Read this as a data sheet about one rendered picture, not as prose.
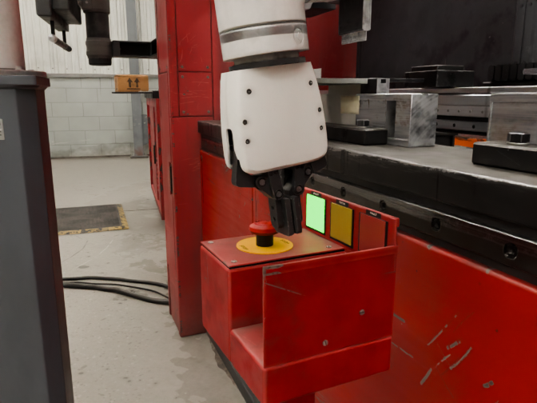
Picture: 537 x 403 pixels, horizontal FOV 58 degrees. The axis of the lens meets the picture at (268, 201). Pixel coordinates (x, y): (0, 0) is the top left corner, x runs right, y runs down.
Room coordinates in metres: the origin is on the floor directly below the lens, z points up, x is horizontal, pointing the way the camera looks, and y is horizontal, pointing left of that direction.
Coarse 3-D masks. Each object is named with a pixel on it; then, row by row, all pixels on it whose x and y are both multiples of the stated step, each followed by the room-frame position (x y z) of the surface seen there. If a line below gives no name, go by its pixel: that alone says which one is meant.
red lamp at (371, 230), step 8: (360, 216) 0.54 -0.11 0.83; (368, 216) 0.53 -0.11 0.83; (360, 224) 0.54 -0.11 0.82; (368, 224) 0.53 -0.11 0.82; (376, 224) 0.52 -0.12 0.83; (384, 224) 0.51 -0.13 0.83; (360, 232) 0.54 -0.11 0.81; (368, 232) 0.53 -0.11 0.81; (376, 232) 0.52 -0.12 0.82; (384, 232) 0.51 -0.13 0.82; (360, 240) 0.54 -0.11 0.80; (368, 240) 0.53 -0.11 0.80; (376, 240) 0.52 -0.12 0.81; (384, 240) 0.51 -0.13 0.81; (360, 248) 0.54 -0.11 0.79; (368, 248) 0.53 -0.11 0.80
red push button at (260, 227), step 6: (258, 222) 0.59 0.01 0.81; (264, 222) 0.59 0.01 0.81; (270, 222) 0.59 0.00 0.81; (252, 228) 0.58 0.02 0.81; (258, 228) 0.57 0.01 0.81; (264, 228) 0.57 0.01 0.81; (270, 228) 0.57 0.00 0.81; (258, 234) 0.57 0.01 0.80; (264, 234) 0.57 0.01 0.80; (270, 234) 0.57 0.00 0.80; (258, 240) 0.58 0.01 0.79; (264, 240) 0.58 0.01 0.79; (270, 240) 0.58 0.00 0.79; (264, 246) 0.58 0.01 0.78
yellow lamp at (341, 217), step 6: (336, 204) 0.59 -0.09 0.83; (336, 210) 0.59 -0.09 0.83; (342, 210) 0.58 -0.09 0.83; (348, 210) 0.57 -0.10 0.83; (336, 216) 0.59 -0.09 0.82; (342, 216) 0.58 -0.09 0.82; (348, 216) 0.57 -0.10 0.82; (336, 222) 0.59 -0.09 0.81; (342, 222) 0.58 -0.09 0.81; (348, 222) 0.57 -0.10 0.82; (336, 228) 0.59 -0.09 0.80; (342, 228) 0.58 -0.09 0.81; (348, 228) 0.57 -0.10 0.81; (330, 234) 0.60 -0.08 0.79; (336, 234) 0.59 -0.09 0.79; (342, 234) 0.58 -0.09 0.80; (348, 234) 0.57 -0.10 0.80; (342, 240) 0.58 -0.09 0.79; (348, 240) 0.56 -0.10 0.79
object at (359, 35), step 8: (344, 0) 1.13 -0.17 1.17; (352, 0) 1.10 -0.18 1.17; (360, 0) 1.07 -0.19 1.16; (368, 0) 1.07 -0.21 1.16; (344, 8) 1.13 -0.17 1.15; (352, 8) 1.10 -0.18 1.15; (360, 8) 1.07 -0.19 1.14; (368, 8) 1.07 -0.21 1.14; (344, 16) 1.13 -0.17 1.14; (352, 16) 1.10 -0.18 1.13; (360, 16) 1.07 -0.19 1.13; (368, 16) 1.07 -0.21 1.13; (344, 24) 1.13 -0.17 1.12; (352, 24) 1.10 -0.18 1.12; (360, 24) 1.07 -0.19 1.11; (368, 24) 1.07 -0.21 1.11; (344, 32) 1.13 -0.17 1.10; (352, 32) 1.10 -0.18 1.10; (360, 32) 1.09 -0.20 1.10; (344, 40) 1.15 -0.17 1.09; (352, 40) 1.11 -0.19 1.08; (360, 40) 1.08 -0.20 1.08
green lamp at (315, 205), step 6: (312, 198) 0.64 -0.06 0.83; (318, 198) 0.63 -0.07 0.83; (312, 204) 0.64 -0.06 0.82; (318, 204) 0.63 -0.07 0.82; (312, 210) 0.64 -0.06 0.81; (318, 210) 0.63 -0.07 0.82; (312, 216) 0.64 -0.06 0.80; (318, 216) 0.63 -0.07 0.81; (306, 222) 0.66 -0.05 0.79; (312, 222) 0.64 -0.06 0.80; (318, 222) 0.63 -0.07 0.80; (318, 228) 0.63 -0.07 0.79
